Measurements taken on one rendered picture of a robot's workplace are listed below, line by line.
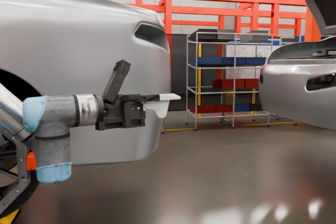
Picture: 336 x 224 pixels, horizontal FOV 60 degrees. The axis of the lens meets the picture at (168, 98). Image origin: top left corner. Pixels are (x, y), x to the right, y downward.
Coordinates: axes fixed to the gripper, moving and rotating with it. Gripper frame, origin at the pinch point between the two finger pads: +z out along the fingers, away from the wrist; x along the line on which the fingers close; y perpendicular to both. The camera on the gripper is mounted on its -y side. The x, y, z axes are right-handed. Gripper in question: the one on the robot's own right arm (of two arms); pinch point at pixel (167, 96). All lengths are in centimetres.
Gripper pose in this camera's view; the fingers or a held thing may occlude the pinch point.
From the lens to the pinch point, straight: 79.4
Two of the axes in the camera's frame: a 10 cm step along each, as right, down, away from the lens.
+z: 8.7, -0.6, 4.8
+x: 4.8, -0.3, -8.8
